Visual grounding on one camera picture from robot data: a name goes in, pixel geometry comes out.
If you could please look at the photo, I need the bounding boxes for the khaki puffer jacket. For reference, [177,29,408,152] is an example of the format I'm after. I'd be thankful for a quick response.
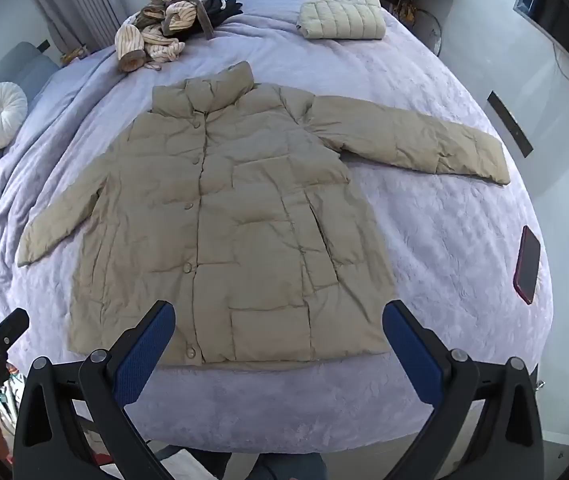
[16,61,511,372]

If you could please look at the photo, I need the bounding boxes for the dark clothes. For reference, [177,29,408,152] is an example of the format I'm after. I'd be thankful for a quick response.
[199,0,244,28]

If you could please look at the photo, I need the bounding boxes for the grey curtain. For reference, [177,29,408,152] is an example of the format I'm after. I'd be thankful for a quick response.
[22,0,140,53]

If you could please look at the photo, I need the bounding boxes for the lavender fleece blanket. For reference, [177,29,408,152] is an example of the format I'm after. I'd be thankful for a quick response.
[0,0,552,453]

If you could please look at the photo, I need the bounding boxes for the red phone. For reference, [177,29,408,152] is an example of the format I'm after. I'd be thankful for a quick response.
[513,225,541,306]

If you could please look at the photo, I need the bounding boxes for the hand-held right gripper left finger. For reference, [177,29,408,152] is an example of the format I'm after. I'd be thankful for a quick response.
[13,300,176,480]

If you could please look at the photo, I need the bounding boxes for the blue-grey headboard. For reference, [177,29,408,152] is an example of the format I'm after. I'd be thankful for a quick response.
[0,41,60,106]

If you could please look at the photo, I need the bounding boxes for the folded cream puffer jacket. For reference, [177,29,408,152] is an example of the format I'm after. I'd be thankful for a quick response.
[297,0,386,41]

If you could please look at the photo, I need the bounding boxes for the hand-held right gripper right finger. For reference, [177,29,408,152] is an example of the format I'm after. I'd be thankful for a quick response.
[382,299,546,480]

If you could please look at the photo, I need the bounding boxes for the striped cream garment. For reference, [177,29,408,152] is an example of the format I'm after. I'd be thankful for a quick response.
[114,0,215,72]

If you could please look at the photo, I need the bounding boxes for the black strap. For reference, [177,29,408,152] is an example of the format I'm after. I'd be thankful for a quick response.
[487,91,535,157]

